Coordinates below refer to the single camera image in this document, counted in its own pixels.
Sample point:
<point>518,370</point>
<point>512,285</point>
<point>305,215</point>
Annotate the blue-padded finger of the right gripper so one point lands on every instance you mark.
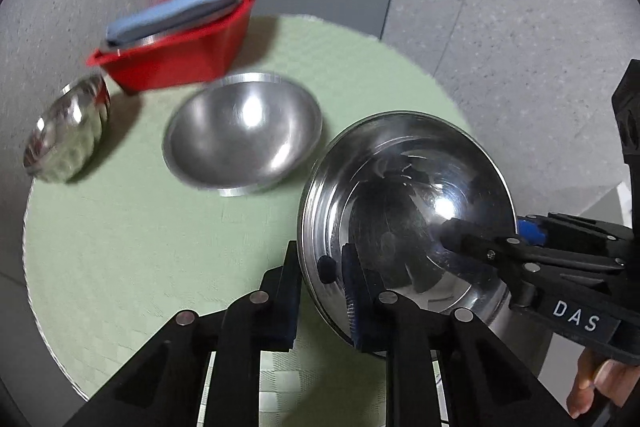
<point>579,252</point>
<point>532,229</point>

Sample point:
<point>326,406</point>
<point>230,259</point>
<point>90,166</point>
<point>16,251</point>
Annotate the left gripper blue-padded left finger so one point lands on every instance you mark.
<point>204,369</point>

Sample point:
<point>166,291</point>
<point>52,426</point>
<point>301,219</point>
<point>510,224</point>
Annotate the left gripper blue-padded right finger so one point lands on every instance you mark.
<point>441,369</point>

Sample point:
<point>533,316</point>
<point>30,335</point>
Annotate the medium shiny steel bowl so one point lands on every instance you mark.
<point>386,184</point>

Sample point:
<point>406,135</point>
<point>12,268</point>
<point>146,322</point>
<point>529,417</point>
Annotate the small plain steel bowl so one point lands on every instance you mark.
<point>243,133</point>

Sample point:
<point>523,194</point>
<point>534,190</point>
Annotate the blue plastic bowl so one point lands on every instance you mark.
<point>175,14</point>

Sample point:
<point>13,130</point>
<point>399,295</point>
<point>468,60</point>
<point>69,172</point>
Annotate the person's right hand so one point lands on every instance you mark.
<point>613,379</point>

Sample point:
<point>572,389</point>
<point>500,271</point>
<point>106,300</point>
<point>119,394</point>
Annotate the round table with lace cloth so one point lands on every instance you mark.
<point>112,256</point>

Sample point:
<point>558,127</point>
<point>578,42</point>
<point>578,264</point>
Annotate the small faceted steel bowl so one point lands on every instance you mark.
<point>68,132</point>

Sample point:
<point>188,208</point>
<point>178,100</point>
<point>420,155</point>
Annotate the red plastic basin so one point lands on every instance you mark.
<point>202,53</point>

